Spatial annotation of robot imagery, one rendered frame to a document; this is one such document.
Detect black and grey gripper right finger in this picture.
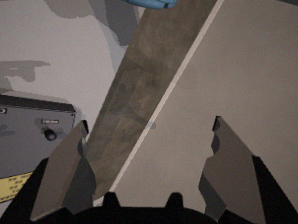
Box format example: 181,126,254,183
198,116,298,224

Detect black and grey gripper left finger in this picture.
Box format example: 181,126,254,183
0,120,97,224

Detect grey control console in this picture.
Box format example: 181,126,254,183
0,94,76,204

